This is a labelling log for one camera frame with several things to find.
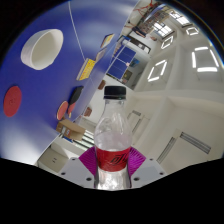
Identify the small grey book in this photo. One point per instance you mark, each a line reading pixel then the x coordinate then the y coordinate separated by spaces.
pixel 101 54

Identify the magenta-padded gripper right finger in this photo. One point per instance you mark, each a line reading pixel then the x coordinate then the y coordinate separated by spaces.
pixel 148 172

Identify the large black-framed window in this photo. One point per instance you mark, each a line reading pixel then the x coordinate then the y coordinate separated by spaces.
pixel 83 139

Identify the ceiling air conditioner unit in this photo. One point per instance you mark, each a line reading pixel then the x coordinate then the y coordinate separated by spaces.
pixel 195 142

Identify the brown chair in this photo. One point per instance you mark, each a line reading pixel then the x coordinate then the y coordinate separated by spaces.
pixel 101 84

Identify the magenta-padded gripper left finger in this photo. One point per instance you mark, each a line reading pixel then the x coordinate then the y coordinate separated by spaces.
pixel 76 172

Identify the small yellowish book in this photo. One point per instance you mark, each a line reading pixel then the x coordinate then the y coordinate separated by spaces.
pixel 107 40

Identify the folded blue table tennis table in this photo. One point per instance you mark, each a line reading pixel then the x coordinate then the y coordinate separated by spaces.
pixel 121 62

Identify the clear red-label drink bottle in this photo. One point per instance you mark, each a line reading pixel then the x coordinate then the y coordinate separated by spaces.
pixel 112 156

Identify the ceiling light group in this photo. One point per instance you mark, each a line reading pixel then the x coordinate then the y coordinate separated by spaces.
pixel 203 60

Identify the brown cardboard box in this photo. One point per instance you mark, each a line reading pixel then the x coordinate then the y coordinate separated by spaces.
pixel 70 129

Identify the black table tennis paddle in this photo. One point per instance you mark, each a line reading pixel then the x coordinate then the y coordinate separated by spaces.
pixel 76 95

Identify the red table tennis paddle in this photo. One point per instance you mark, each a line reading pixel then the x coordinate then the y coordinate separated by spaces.
pixel 71 109
pixel 62 110

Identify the yellow book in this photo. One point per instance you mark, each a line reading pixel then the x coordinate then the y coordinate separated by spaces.
pixel 86 69

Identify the flat round red coaster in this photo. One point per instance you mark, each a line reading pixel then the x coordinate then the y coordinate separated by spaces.
pixel 12 101

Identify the white mug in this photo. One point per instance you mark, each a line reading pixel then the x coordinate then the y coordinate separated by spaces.
pixel 41 50

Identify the large white two-door cabinet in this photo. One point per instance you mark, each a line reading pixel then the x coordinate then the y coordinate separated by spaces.
pixel 51 159

